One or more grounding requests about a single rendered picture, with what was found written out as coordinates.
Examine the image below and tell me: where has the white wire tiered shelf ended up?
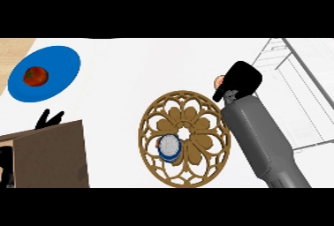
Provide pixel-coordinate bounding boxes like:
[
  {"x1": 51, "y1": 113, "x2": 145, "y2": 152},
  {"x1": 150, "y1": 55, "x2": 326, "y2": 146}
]
[{"x1": 250, "y1": 38, "x2": 334, "y2": 154}]

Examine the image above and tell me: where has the golden ornate round placemat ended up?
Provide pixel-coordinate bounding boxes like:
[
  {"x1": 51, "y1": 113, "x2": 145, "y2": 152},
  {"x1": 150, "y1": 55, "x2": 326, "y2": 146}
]
[{"x1": 138, "y1": 89, "x2": 232, "y2": 189}]

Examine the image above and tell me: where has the blue round plate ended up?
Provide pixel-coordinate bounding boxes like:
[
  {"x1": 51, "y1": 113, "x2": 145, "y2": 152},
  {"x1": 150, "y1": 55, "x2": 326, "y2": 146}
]
[{"x1": 6, "y1": 45, "x2": 83, "y2": 103}]

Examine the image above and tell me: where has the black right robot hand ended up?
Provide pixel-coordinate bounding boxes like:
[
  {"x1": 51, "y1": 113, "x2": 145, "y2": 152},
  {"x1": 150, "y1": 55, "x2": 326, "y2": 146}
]
[{"x1": 212, "y1": 60, "x2": 263, "y2": 103}]

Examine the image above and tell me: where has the pale wooden cutting board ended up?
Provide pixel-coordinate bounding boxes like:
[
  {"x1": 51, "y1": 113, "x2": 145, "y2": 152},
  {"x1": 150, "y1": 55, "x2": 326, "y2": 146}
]
[{"x1": 0, "y1": 38, "x2": 39, "y2": 96}]

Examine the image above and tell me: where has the blue can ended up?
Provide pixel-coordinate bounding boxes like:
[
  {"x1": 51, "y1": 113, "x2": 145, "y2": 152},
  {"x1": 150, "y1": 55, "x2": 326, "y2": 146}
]
[{"x1": 156, "y1": 133, "x2": 184, "y2": 164}]

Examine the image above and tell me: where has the pink cupcake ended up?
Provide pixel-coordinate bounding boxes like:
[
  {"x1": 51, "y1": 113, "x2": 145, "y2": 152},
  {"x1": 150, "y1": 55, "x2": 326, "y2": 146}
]
[{"x1": 213, "y1": 74, "x2": 228, "y2": 91}]

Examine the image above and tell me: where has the red tomato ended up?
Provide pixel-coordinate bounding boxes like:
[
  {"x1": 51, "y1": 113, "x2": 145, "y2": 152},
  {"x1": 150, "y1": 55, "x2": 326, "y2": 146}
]
[{"x1": 23, "y1": 66, "x2": 51, "y2": 87}]

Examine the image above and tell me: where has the brown wooden cabinet door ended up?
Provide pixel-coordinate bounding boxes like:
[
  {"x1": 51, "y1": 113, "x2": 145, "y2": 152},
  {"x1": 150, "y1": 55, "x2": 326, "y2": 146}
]
[{"x1": 0, "y1": 119, "x2": 92, "y2": 189}]

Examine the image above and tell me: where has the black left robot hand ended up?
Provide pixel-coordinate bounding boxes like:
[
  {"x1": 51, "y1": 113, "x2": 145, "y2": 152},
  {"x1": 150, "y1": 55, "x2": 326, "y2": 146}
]
[{"x1": 34, "y1": 109, "x2": 65, "y2": 131}]

